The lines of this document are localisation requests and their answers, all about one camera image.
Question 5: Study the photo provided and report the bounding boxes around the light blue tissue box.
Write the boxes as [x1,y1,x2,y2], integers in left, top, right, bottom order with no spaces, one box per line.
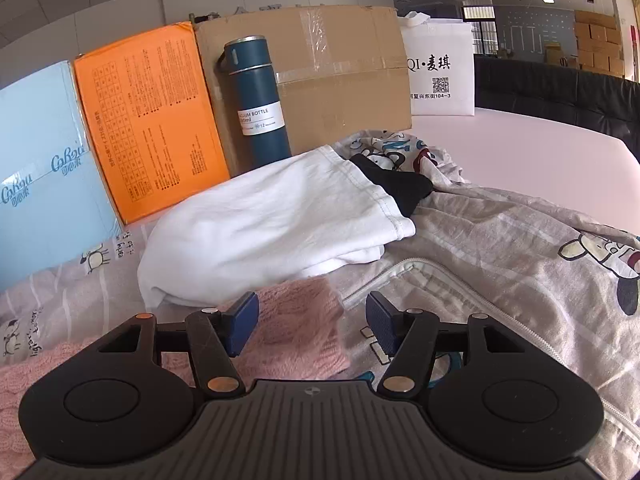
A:
[0,61,120,288]

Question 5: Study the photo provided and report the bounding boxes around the black sofa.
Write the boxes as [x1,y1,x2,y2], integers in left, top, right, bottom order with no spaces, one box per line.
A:
[474,55,640,156]

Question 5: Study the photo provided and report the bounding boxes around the pink knitted sweater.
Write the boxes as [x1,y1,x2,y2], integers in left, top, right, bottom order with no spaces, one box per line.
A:
[1,278,349,479]

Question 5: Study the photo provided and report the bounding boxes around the dark blue vacuum bottle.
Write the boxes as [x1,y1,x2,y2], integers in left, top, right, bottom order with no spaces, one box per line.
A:
[218,35,292,168]

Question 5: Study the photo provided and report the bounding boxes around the white folded garment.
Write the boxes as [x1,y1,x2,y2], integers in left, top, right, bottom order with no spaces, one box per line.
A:
[138,145,416,310]

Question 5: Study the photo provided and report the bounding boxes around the white tote bag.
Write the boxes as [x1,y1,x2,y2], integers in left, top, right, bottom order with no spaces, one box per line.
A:
[398,11,475,116]

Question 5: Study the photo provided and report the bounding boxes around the stacked cardboard boxes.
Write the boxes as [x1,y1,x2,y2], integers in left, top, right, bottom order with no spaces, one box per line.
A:
[544,10,625,78]

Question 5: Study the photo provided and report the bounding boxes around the black sock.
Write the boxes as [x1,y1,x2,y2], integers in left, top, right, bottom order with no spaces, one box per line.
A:
[349,154,434,218]

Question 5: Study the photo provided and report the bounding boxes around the cartoon print storage bag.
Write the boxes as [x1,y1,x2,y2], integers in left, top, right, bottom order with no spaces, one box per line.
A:
[13,133,639,479]

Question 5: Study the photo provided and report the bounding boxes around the orange printed box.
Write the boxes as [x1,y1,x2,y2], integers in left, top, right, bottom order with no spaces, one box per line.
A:
[74,22,230,224]

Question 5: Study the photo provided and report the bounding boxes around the brown cardboard box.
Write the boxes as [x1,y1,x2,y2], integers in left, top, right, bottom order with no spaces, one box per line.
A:
[195,6,412,176]

